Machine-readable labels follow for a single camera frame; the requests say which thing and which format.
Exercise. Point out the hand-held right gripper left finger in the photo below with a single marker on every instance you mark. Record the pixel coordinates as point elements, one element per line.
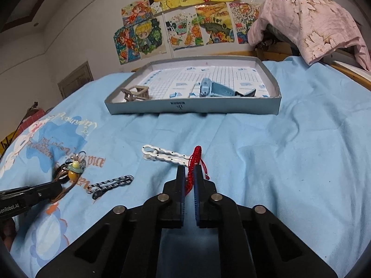
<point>183,197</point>

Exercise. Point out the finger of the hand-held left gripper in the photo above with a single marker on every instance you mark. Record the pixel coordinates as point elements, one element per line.
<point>46,191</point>

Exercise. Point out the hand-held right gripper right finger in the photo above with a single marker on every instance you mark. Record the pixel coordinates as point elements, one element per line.
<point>196,197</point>

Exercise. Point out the grey cardboard tray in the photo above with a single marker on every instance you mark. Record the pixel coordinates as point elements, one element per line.
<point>145,108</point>

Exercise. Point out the person's left hand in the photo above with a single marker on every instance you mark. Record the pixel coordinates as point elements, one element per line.
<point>8,233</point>

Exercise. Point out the red cloth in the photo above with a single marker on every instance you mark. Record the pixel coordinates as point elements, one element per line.
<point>33,115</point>

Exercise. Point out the blue printed bedsheet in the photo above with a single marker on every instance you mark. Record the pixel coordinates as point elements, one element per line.
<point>260,150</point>

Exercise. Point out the beige hair claw clip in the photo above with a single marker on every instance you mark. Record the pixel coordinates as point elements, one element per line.
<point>142,92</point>

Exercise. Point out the brown door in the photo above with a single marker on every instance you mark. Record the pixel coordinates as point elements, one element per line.
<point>75,81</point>

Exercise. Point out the pink floral blanket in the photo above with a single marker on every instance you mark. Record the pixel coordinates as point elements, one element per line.
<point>304,20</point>

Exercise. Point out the group of colourful wall drawings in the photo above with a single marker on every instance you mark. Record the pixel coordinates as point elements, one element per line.
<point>185,29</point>

